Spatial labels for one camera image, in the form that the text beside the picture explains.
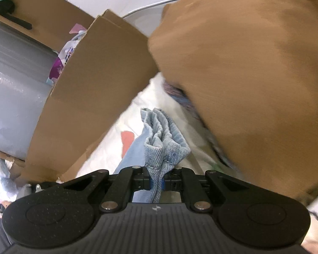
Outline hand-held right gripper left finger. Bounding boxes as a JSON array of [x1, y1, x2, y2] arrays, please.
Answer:
[[64, 165, 151, 213]]

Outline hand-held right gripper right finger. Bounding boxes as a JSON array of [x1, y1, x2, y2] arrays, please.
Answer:
[[162, 167, 251, 213]]

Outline blue jeans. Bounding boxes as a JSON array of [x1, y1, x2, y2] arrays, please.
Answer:
[[114, 108, 192, 204]]

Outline white printed bed sheet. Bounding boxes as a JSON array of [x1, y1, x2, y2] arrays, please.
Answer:
[[77, 74, 228, 180]]

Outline brown cardboard sheet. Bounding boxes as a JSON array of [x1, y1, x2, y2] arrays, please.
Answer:
[[21, 9, 159, 188]]

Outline brown folded garment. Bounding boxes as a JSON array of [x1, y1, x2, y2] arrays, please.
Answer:
[[148, 0, 318, 204]]

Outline clear plastic bags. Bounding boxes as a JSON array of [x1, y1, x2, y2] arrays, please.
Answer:
[[0, 151, 24, 212]]

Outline purple white packet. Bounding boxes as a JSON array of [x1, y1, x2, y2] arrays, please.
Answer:
[[48, 30, 86, 85]]

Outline pink packet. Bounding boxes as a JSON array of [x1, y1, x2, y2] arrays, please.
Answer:
[[69, 24, 86, 35]]

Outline upright cardboard sheet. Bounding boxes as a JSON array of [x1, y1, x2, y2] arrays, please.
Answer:
[[0, 0, 96, 51]]

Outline white cable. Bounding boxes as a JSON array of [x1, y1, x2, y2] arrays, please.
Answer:
[[122, 0, 186, 19]]

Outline black hanging strap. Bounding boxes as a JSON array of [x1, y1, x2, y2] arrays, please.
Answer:
[[0, 0, 32, 30]]

